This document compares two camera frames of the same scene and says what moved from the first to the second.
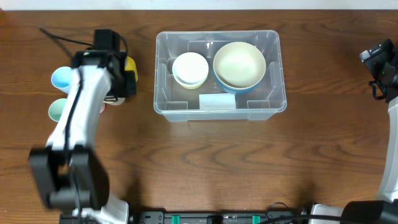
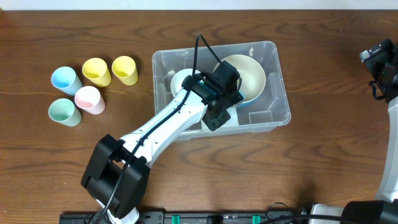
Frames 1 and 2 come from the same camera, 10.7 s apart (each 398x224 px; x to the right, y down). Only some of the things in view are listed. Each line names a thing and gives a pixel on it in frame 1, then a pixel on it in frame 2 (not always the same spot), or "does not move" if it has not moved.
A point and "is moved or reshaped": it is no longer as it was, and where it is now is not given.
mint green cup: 56,109 does not move
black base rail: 187,217 does not move
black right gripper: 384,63 does not move
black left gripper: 130,83 to 233,94
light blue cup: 61,78 does not move
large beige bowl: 239,65 is moved or reshaped
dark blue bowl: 237,91 to 244,102
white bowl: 190,68 to 176,84
